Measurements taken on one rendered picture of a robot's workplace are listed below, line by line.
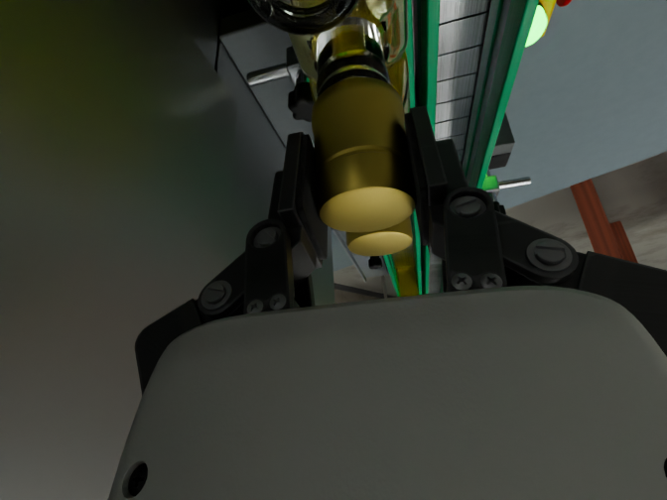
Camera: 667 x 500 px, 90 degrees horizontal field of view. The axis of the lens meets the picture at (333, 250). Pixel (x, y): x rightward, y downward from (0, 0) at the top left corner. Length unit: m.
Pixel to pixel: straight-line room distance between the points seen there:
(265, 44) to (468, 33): 0.22
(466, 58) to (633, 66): 0.41
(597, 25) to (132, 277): 0.69
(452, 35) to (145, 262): 0.38
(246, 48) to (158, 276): 0.30
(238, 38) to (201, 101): 0.16
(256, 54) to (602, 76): 0.61
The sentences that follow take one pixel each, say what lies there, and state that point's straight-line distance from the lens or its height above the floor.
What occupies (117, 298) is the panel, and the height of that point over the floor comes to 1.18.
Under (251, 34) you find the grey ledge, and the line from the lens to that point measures 0.43.
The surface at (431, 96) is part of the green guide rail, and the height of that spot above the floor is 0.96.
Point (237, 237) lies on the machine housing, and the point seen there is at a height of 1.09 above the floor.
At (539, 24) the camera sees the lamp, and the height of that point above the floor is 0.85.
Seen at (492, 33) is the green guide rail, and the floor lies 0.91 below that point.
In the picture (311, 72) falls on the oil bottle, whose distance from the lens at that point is 0.18.
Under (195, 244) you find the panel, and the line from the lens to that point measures 0.23.
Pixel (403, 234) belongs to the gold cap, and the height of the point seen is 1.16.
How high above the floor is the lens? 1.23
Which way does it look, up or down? 22 degrees down
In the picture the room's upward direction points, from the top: 177 degrees clockwise
